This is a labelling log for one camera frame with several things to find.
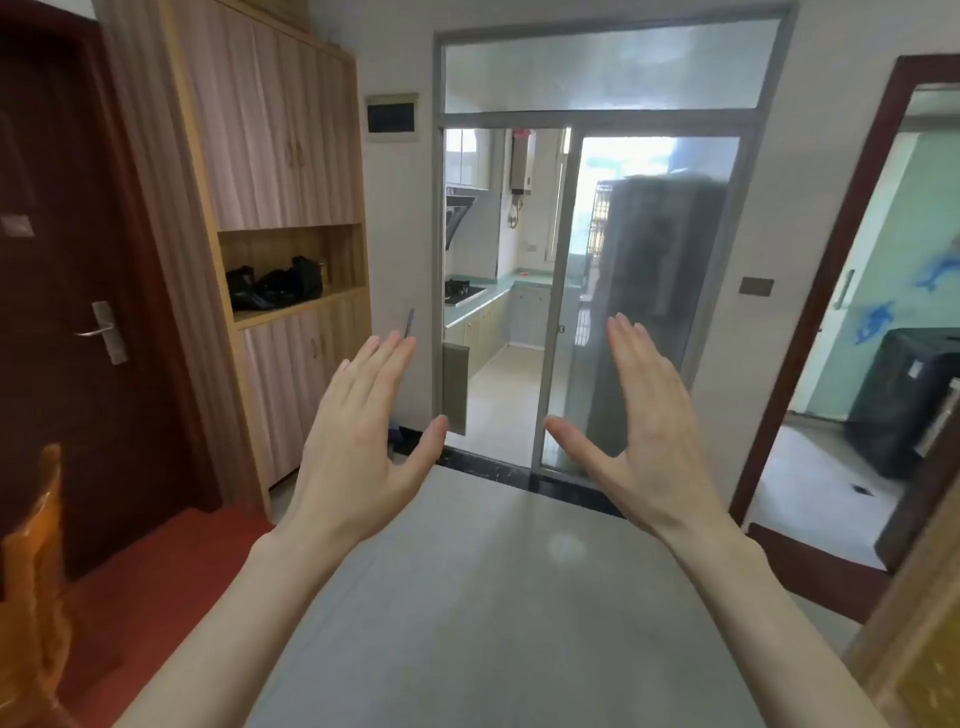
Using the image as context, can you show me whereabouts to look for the dark refrigerator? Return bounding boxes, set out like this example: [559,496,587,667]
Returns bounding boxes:
[564,174,730,459]

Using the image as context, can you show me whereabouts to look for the black bag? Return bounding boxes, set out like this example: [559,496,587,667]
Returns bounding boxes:
[281,255,325,303]

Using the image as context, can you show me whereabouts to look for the silver door handle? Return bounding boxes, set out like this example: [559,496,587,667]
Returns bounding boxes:
[73,300,130,366]

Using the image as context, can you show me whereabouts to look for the black covered appliance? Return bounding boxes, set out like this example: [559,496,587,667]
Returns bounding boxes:
[844,327,960,481]

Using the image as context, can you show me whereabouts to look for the dark red door frame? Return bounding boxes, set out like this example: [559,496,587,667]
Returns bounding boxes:
[729,54,960,529]

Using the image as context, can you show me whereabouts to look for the grey sliding glass door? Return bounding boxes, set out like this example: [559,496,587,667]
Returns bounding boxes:
[432,3,798,481]

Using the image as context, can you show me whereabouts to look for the electrical panel box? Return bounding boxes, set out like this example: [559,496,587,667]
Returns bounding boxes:
[365,93,421,144]

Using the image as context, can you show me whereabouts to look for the dark red wooden door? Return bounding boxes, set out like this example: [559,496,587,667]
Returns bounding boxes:
[0,0,222,601]

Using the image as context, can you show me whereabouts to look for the black shoes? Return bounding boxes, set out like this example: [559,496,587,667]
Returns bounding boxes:
[226,266,297,312]

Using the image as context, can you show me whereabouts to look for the person's right hand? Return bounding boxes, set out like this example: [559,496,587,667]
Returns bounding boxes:
[543,312,732,552]

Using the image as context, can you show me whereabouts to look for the black range hood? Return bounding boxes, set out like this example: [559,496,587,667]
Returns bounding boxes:
[445,189,478,252]

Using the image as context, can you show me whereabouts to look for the red floor mat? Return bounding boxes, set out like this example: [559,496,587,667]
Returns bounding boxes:
[52,501,276,728]

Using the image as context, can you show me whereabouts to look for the orange wooden chair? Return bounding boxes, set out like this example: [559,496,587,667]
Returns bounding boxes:
[0,442,76,728]

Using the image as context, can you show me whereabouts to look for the white water heater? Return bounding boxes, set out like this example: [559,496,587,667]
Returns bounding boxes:
[510,129,536,195]

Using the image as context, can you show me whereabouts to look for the small blue dolphin sticker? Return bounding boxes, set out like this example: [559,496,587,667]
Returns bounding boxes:
[856,300,898,348]

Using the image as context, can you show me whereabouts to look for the green kitchen counter cabinet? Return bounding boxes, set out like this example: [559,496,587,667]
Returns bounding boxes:
[445,271,583,369]

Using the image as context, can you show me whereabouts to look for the white upper kitchen cabinet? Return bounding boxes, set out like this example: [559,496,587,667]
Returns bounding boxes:
[445,129,493,190]

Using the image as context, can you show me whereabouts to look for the blue dolphin wall sticker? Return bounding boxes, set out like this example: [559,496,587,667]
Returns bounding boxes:
[916,234,960,295]

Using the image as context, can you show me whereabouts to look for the person's left hand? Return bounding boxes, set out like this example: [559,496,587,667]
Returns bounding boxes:
[276,330,450,552]

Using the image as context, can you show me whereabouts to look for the tall wooden cabinet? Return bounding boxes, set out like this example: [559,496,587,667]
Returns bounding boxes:
[93,0,374,519]

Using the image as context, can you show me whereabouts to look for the person's left forearm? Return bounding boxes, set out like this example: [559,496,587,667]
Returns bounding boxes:
[112,525,354,728]

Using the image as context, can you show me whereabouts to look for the wooden furniture edge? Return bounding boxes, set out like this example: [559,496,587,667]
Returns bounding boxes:
[841,525,960,728]

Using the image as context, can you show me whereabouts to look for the person's right forearm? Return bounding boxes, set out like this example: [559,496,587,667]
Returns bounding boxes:
[660,517,894,728]

